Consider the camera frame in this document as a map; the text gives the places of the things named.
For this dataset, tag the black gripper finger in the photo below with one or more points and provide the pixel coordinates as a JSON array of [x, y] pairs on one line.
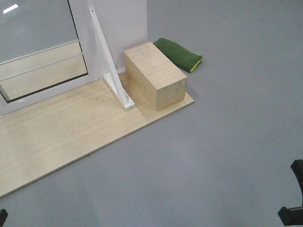
[[297, 168], [291, 216], [3, 216]]

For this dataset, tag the white sliding glass door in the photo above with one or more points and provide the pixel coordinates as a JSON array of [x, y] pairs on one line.
[[46, 49]]

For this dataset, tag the wooden base platform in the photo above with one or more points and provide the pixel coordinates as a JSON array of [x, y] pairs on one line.
[[40, 139]]

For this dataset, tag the plywood box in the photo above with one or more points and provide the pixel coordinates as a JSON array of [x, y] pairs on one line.
[[162, 83]]

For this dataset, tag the green cushion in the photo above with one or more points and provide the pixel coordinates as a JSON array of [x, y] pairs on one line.
[[179, 55]]

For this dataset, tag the white diagonal support bracket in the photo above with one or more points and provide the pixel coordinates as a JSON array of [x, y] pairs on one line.
[[110, 76]]

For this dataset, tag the white fixed door frame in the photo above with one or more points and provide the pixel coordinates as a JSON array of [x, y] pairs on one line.
[[124, 25]]

